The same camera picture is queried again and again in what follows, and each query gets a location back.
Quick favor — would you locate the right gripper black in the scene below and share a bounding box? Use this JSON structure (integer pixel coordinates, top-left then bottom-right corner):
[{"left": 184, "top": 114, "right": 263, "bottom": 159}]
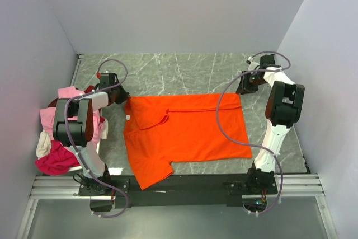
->
[{"left": 235, "top": 71, "right": 267, "bottom": 95}]

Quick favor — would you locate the orange t-shirt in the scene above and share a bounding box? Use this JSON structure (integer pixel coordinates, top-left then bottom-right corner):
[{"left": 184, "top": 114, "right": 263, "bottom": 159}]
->
[{"left": 123, "top": 93, "right": 252, "bottom": 190}]

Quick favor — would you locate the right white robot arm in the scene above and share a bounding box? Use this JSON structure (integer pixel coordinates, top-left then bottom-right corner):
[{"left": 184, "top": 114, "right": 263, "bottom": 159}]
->
[{"left": 236, "top": 51, "right": 305, "bottom": 174}]

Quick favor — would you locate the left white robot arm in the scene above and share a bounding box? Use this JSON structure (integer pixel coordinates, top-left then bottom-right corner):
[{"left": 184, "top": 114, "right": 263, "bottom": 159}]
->
[{"left": 53, "top": 73, "right": 129, "bottom": 195}]

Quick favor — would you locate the pink t-shirt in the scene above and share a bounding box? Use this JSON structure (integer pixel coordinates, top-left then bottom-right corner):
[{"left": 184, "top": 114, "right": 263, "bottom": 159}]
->
[{"left": 40, "top": 86, "right": 106, "bottom": 147}]

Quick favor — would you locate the magenta t-shirt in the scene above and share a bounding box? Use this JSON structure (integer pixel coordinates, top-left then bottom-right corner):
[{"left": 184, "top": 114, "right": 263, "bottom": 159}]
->
[{"left": 35, "top": 140, "right": 80, "bottom": 176}]

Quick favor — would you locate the cream t-shirt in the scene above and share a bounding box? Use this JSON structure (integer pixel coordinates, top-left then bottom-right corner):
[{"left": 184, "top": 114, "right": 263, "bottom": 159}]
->
[{"left": 36, "top": 130, "right": 51, "bottom": 159}]

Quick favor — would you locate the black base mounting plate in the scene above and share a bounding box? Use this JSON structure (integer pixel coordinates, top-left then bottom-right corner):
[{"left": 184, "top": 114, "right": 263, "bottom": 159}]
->
[{"left": 78, "top": 173, "right": 279, "bottom": 212}]

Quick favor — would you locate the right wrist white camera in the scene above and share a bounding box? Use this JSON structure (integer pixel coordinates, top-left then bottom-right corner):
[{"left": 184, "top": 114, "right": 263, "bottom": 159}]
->
[{"left": 246, "top": 57, "right": 260, "bottom": 71}]

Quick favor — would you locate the aluminium extrusion rail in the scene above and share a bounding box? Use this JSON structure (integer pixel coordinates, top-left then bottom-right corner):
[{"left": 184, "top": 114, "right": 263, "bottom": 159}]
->
[{"left": 29, "top": 174, "right": 325, "bottom": 200}]

